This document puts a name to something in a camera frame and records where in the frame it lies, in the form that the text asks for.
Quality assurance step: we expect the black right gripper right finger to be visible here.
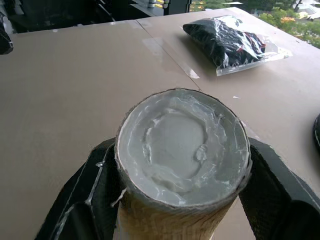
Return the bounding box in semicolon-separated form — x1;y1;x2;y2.
237;136;320;240

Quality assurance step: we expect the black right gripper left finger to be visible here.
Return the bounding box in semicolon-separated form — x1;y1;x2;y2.
34;138;124;240

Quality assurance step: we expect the black rounded object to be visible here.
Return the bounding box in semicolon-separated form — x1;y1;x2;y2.
312;119;320;153

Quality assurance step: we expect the clear bag of black items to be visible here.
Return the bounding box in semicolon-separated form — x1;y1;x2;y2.
182;14;293;77

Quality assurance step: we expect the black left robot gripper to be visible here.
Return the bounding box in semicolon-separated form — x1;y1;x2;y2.
0;11;15;56

